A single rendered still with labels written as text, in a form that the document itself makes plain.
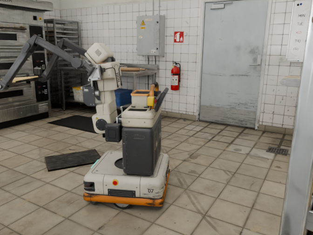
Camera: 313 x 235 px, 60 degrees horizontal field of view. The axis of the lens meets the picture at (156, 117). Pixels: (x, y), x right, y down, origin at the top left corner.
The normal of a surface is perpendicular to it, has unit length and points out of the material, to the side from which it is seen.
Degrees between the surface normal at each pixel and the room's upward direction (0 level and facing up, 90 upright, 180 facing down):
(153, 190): 90
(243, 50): 90
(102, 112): 90
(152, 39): 90
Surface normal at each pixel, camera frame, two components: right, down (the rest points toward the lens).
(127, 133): -0.14, 0.24
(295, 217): -0.59, 0.19
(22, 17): 0.86, 0.14
